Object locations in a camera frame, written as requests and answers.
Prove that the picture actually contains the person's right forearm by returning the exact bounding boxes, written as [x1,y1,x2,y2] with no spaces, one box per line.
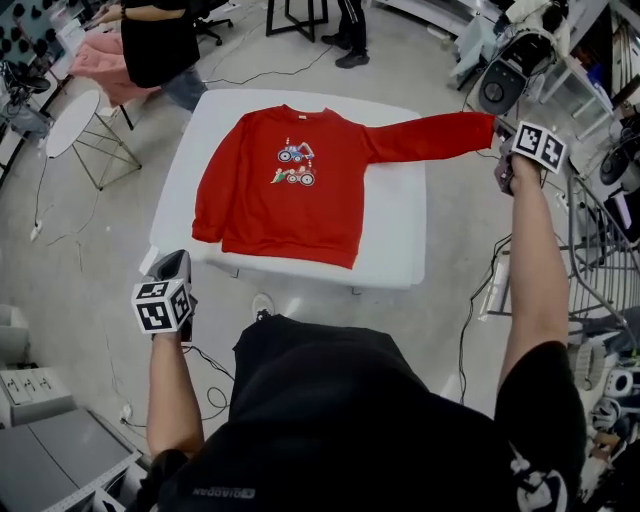
[497,155,572,392]

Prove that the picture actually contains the white storage box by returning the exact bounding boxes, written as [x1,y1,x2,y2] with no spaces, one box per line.
[0,366,76,427]

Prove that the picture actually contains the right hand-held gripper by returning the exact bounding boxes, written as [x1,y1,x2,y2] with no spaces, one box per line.
[493,120,570,197]

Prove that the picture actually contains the black metal table frame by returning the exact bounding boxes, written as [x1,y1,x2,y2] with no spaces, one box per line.
[264,0,330,44]

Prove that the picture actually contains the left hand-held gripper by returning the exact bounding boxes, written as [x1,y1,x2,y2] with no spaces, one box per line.
[131,249,200,344]

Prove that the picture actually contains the black office chair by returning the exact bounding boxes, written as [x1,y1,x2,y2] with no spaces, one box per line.
[192,0,235,47]

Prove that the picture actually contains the person's left forearm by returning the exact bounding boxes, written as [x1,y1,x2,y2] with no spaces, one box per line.
[145,331,206,459]

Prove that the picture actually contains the pink garment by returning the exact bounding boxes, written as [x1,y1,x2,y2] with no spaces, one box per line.
[68,28,160,108]

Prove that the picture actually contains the white round side table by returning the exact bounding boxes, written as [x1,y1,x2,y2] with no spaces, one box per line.
[44,89,143,192]

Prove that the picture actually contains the red long-sleeved top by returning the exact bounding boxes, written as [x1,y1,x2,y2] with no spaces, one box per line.
[191,104,497,271]

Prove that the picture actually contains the black floor cable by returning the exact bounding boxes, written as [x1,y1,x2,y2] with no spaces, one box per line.
[182,343,236,410]
[456,232,514,406]

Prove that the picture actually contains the white round-dial appliance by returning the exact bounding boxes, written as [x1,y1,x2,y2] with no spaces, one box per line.
[477,30,557,116]

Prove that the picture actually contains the person's white shoe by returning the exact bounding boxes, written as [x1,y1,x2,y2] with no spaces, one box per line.
[251,292,277,323]

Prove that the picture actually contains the grey cabinet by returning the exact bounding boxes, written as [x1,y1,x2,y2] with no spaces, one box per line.
[0,407,144,512]

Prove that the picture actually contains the person's black t-shirt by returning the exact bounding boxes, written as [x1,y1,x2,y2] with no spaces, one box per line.
[133,313,589,512]

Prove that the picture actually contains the grey metal wire rack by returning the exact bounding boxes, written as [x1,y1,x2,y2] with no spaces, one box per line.
[565,172,640,331]

